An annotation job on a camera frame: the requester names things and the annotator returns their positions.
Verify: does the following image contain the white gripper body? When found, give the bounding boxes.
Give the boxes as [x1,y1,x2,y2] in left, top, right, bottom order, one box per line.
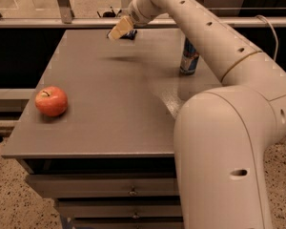
[127,0,159,26]

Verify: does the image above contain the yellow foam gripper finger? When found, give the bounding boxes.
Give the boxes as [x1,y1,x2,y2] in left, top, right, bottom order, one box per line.
[108,16,133,41]

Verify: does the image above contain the dark blue rxbar wrapper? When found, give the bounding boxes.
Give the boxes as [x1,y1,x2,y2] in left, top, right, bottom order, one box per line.
[107,30,137,40]

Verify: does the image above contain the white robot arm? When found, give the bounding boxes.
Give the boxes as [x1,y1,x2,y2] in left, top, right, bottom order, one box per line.
[109,0,286,229]

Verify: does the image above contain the black object behind railing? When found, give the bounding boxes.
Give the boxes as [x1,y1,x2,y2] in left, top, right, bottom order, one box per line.
[97,9,121,18]

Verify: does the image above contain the grey metal railing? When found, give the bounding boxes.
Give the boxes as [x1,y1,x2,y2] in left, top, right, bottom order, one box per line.
[0,0,286,29]

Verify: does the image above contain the blue energy drink can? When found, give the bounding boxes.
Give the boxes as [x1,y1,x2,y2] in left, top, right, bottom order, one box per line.
[180,38,199,75]

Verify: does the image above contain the red apple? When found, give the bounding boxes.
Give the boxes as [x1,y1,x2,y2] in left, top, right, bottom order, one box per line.
[34,86,68,116]

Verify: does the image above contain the grey drawer cabinet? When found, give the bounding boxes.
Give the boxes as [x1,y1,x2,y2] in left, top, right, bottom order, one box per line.
[2,29,218,229]

